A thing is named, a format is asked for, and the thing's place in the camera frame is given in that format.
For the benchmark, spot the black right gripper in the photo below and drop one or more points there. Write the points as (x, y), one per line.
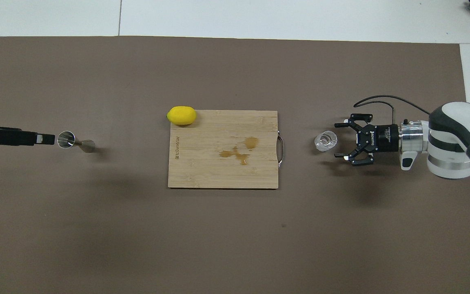
(384, 139)

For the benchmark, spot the steel double jigger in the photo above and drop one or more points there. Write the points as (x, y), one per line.
(84, 144)

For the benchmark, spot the bamboo cutting board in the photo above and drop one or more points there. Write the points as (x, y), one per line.
(210, 163)

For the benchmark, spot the yellow lemon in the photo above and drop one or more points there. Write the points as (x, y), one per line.
(182, 115)

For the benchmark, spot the brown table mat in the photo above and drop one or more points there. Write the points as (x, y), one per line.
(218, 237)

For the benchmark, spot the clear glass cup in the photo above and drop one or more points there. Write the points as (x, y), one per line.
(325, 141)

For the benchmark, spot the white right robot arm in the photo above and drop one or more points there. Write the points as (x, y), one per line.
(451, 143)

